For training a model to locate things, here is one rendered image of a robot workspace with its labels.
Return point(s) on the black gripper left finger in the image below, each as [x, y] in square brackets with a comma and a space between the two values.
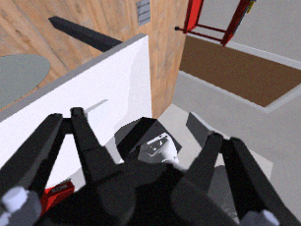
[24, 176]

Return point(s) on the red bin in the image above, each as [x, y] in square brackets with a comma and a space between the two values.
[52, 195]

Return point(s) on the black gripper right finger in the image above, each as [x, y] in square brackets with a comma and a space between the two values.
[256, 201]

